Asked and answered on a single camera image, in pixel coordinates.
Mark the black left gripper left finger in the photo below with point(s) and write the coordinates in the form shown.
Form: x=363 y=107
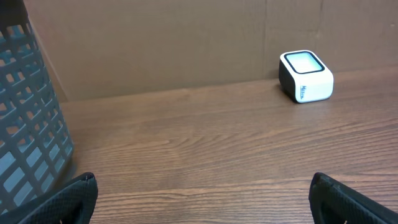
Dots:
x=74 y=202

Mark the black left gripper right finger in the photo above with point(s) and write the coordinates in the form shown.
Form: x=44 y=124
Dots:
x=333 y=202

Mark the white barcode scanner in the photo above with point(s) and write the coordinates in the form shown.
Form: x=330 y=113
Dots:
x=304 y=77

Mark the grey plastic basket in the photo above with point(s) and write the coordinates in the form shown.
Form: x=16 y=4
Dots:
x=35 y=142

